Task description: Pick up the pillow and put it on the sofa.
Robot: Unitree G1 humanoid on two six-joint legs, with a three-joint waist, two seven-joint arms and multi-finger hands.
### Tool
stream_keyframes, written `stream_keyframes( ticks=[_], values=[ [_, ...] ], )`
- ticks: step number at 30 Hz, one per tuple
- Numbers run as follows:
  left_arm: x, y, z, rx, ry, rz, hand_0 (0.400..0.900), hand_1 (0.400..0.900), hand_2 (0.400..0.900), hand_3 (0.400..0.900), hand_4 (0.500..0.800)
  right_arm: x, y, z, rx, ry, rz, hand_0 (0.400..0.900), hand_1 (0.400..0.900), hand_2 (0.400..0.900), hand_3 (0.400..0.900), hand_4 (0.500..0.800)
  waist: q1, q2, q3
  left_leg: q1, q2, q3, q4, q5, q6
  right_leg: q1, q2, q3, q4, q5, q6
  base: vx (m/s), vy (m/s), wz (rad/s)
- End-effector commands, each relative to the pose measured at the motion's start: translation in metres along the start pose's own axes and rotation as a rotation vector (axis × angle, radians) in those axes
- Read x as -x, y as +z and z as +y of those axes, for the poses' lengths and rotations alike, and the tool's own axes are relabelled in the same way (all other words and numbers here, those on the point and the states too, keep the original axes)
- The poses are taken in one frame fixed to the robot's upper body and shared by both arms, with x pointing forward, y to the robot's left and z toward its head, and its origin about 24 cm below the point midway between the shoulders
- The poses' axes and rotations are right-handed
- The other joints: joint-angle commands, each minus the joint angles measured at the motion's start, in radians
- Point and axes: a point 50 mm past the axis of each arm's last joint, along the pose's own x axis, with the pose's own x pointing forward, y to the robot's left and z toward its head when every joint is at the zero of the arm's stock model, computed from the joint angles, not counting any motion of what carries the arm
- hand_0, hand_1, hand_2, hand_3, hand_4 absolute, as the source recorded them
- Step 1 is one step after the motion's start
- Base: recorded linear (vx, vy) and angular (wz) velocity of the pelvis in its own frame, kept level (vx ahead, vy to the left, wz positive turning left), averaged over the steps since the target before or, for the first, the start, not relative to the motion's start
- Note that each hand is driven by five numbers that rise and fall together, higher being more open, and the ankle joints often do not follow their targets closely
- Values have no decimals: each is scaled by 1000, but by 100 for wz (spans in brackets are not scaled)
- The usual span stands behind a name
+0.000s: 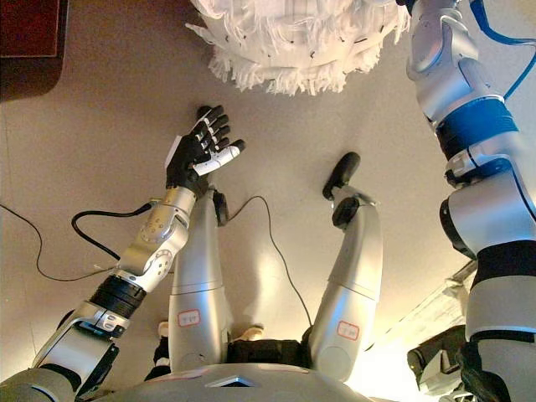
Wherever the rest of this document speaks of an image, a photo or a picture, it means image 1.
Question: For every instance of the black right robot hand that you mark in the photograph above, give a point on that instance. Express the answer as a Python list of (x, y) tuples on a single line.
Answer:
[(405, 1)]

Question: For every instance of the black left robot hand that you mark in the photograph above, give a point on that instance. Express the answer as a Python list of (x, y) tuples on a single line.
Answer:
[(190, 155)]

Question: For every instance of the white fluffy cloth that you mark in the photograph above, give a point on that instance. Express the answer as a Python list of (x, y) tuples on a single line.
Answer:
[(293, 33)]

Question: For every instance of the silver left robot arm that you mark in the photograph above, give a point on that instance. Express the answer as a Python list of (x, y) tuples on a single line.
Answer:
[(159, 247)]

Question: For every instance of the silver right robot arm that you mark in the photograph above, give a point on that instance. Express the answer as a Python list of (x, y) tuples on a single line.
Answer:
[(481, 209)]

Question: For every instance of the silver left robot leg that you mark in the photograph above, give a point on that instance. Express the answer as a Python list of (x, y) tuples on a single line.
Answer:
[(201, 272)]

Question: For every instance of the silver robot leg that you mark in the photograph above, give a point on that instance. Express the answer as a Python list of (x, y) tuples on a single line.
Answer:
[(356, 272), (201, 272)]

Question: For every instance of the small beige item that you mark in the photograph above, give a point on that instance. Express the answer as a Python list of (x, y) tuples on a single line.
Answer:
[(251, 333)]

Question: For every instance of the glossy wooden cabinet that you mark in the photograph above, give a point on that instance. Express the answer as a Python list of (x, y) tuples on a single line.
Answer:
[(29, 42)]

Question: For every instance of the silver right robot leg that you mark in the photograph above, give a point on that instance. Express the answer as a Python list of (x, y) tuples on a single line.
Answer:
[(356, 272)]

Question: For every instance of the black fabric item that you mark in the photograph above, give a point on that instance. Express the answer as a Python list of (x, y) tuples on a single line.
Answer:
[(268, 352)]

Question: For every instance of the grey robot torso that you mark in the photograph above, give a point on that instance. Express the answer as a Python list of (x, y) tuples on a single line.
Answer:
[(251, 385)]

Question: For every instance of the black shiny object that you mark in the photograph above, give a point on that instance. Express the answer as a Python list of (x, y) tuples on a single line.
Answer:
[(435, 356)]

